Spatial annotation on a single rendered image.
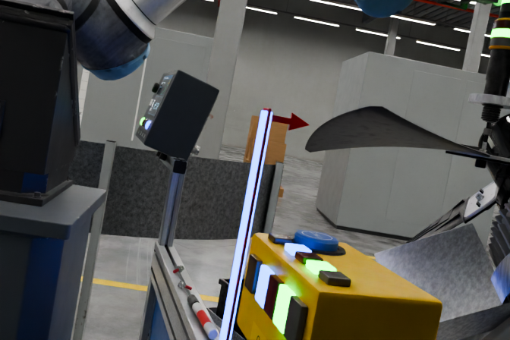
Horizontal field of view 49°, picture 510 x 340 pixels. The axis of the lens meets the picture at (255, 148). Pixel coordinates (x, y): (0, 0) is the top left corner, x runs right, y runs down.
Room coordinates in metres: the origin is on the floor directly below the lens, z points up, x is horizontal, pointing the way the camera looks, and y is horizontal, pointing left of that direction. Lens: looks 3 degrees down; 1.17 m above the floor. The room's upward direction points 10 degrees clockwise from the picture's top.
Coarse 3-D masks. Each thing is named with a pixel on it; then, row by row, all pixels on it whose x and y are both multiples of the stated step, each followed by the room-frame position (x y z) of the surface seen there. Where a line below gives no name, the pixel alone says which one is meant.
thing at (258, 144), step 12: (264, 120) 0.72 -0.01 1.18; (252, 168) 0.74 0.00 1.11; (252, 180) 0.73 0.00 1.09; (252, 192) 0.72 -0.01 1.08; (240, 228) 0.74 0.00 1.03; (240, 240) 0.73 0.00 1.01; (240, 252) 0.72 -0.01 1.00; (228, 288) 0.74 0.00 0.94; (228, 300) 0.73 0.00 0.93; (228, 312) 0.72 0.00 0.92
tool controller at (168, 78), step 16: (160, 80) 1.50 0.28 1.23; (176, 80) 1.27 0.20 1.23; (192, 80) 1.28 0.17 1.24; (160, 96) 1.33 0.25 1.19; (176, 96) 1.27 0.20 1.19; (192, 96) 1.28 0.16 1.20; (208, 96) 1.29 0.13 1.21; (160, 112) 1.26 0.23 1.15; (176, 112) 1.27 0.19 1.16; (192, 112) 1.28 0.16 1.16; (208, 112) 1.29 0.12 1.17; (160, 128) 1.26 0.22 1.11; (176, 128) 1.27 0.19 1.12; (192, 128) 1.28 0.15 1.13; (144, 144) 1.26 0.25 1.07; (160, 144) 1.26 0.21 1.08; (176, 144) 1.27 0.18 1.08; (192, 144) 1.29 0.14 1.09
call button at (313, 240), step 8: (296, 232) 0.49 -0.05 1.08; (304, 232) 0.50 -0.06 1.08; (312, 232) 0.50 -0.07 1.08; (320, 232) 0.51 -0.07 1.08; (296, 240) 0.49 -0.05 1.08; (304, 240) 0.48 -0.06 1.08; (312, 240) 0.47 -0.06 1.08; (320, 240) 0.48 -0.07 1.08; (328, 240) 0.48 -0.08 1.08; (336, 240) 0.49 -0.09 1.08; (312, 248) 0.47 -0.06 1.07; (320, 248) 0.47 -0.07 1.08; (328, 248) 0.48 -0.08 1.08; (336, 248) 0.48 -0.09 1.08
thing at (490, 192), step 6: (486, 186) 0.94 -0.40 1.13; (492, 186) 0.93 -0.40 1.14; (486, 192) 0.92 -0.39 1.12; (492, 192) 0.90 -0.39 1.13; (474, 198) 0.94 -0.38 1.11; (486, 198) 0.89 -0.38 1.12; (492, 198) 0.87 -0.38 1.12; (468, 204) 0.94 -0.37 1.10; (474, 204) 0.92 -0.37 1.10; (486, 204) 0.87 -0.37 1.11; (468, 210) 0.91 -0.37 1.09; (474, 210) 0.89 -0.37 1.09; (480, 210) 0.87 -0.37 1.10; (468, 216) 0.88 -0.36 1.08
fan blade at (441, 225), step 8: (464, 200) 0.96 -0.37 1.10; (456, 208) 0.96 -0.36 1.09; (464, 208) 0.92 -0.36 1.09; (448, 216) 0.94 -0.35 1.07; (456, 216) 0.91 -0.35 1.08; (432, 224) 0.98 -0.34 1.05; (440, 224) 0.94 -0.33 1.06; (448, 224) 0.91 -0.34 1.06; (456, 224) 0.89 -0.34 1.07; (424, 232) 0.97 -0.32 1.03; (432, 232) 0.93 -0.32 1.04; (440, 232) 0.90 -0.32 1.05; (416, 240) 0.96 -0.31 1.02
